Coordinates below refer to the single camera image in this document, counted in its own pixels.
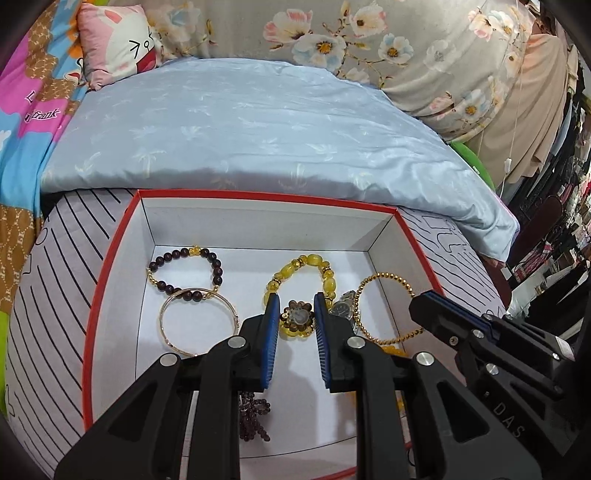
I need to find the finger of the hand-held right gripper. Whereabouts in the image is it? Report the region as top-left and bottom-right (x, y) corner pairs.
(482, 313), (575, 361)
(409, 290), (561, 398)

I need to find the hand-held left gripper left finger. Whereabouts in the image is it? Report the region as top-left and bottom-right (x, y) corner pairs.
(54, 293), (282, 480)

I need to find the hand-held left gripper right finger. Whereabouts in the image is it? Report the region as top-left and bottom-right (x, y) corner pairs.
(313, 292), (541, 480)

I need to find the brown beaded flower charm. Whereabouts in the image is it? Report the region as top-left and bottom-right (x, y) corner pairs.
(278, 300), (317, 341)

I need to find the silver wristwatch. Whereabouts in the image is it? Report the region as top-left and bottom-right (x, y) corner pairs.
(330, 290), (361, 333)

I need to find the orange bead bracelet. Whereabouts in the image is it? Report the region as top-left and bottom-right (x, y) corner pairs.
(383, 346), (409, 416)

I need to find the gold bead bracelet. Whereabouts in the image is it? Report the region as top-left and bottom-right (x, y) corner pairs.
(355, 272), (426, 344)

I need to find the purple garnet bead bracelet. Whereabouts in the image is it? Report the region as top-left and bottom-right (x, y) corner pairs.
(238, 390), (273, 444)

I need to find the yellow translucent bead bracelet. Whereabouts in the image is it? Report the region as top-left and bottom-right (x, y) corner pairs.
(264, 253), (337, 310)

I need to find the dark brown bead bracelet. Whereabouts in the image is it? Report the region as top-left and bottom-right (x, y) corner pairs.
(148, 247), (225, 296)

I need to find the red cardboard box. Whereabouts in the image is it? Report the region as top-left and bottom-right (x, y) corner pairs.
(82, 188), (446, 480)

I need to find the thin gold bangle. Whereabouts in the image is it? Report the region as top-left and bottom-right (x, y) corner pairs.
(158, 288), (241, 357)

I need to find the row of hanging clothes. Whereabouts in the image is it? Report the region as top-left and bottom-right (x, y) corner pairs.
(503, 46), (591, 333)

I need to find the light blue quilt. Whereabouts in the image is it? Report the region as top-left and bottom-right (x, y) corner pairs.
(41, 58), (520, 257)

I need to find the beige hanging cloth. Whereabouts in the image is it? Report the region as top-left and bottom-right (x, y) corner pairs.
(466, 32), (583, 195)

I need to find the grey floral blanket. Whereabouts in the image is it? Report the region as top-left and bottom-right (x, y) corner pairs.
(106, 0), (546, 144)

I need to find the colourful cartoon monkey blanket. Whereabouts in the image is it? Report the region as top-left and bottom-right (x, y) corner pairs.
(0, 0), (93, 333)

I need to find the pink cartoon pillow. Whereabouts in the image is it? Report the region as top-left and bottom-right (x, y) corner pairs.
(76, 4), (178, 90)

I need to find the white cable with switch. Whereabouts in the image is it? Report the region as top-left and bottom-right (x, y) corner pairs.
(501, 46), (522, 195)

